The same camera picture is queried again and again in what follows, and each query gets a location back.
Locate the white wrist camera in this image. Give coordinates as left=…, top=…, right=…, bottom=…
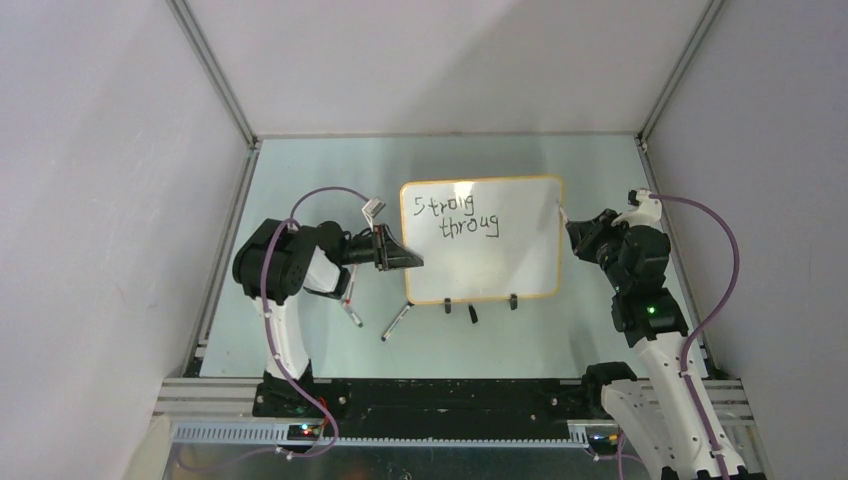
left=611, top=189, right=663, bottom=227
left=361, top=197, right=386, bottom=230

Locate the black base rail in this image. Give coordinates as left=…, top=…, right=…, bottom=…
left=252, top=376, right=610, bottom=441

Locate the right aluminium frame post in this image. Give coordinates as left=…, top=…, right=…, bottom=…
left=637, top=0, right=726, bottom=145

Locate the left aluminium frame post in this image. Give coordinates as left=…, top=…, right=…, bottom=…
left=166, top=0, right=259, bottom=149

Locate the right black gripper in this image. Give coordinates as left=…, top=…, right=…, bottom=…
left=567, top=208, right=634, bottom=292

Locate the red capped marker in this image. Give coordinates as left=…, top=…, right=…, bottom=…
left=343, top=264, right=358, bottom=304

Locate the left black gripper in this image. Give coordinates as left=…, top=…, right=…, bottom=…
left=336, top=223, right=422, bottom=271

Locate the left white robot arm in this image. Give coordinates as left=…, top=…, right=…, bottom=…
left=232, top=218, right=424, bottom=417

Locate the aluminium frame post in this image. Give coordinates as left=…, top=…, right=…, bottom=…
left=166, top=0, right=259, bottom=149
left=637, top=0, right=726, bottom=145

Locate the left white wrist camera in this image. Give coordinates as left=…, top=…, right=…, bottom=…
left=361, top=197, right=386, bottom=230

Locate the yellow framed whiteboard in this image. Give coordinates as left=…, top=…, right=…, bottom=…
left=399, top=175, right=565, bottom=305

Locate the blue capped marker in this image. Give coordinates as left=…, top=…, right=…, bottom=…
left=381, top=302, right=414, bottom=342

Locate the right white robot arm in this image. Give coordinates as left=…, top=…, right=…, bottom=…
left=564, top=210, right=764, bottom=479

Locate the green capped marker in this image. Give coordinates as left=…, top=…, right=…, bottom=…
left=341, top=300, right=364, bottom=328

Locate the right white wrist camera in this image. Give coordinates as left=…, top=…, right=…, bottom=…
left=611, top=189, right=663, bottom=227

